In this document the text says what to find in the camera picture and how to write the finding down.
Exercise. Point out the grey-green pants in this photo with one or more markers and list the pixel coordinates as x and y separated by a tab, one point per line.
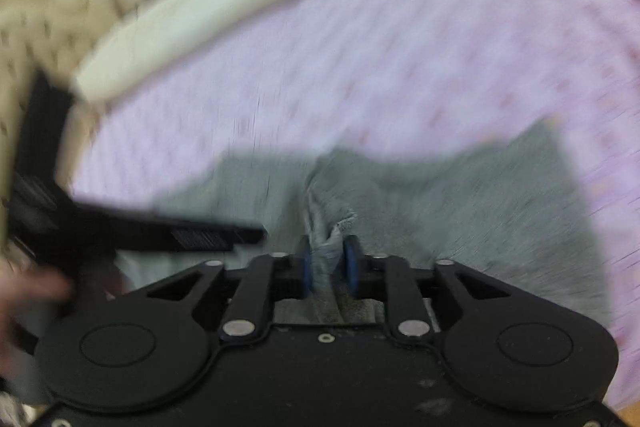
510	210

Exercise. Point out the person's left hand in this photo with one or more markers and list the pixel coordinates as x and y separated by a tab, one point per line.
20	292

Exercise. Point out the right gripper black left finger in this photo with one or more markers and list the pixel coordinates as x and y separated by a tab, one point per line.
239	303

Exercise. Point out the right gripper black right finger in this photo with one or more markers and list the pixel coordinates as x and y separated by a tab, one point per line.
418	303

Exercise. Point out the pink checkered bed sheet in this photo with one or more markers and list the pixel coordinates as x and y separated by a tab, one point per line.
402	78

